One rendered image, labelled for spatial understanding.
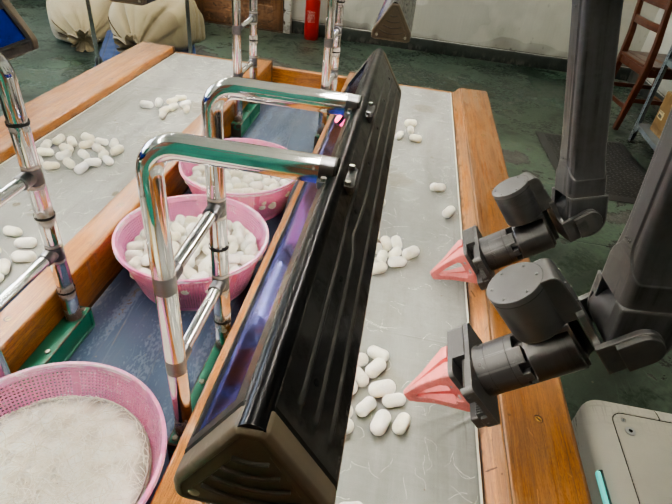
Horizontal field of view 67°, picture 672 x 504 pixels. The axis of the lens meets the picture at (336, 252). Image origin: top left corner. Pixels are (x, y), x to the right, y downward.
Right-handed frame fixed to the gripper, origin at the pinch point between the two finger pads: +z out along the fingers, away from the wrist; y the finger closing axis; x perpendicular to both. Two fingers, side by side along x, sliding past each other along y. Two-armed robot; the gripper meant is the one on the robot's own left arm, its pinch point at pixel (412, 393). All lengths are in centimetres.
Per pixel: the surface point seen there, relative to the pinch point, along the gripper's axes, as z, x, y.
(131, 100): 65, -48, -89
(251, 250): 26.4, -14.0, -31.1
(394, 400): 4.7, 3.3, -3.0
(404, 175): 7, 3, -70
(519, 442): -7.5, 12.8, 0.4
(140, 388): 27.8, -18.3, 3.3
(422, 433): 2.8, 7.2, 0.0
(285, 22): 143, -34, -481
